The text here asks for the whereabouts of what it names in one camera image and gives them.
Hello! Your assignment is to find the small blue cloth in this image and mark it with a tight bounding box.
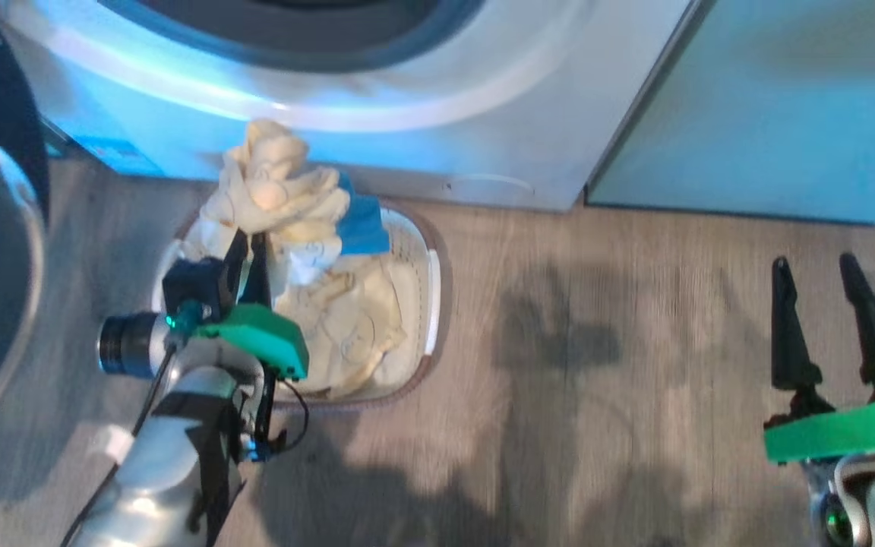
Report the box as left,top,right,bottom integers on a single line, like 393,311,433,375
335,173,391,256

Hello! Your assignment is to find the cream printed garment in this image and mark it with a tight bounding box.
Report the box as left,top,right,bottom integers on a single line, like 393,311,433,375
179,119,408,400

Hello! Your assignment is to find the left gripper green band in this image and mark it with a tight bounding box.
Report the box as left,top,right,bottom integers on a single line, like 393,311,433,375
196,230,309,460

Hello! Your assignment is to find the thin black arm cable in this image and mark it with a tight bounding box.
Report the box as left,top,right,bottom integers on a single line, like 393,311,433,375
62,346,176,547

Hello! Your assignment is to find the white washing machine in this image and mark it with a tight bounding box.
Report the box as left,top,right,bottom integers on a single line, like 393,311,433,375
0,0,700,212

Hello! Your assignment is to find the cream perforated laundry basket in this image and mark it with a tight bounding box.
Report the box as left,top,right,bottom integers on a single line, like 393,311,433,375
153,199,452,411

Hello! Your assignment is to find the pale teal cabinet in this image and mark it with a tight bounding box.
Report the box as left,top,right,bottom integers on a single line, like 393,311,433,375
586,0,875,229

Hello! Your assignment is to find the white tape tag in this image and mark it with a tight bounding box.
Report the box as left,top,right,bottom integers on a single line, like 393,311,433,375
92,425,134,464

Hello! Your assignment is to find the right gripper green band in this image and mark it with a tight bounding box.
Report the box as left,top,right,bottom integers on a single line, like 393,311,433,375
763,253,875,464

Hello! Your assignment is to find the grey drum opening seal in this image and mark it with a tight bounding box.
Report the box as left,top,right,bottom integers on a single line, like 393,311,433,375
100,0,484,73

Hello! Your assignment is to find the blue sticker on washing machine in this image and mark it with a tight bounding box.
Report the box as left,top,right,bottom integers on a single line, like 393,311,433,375
73,135,161,177

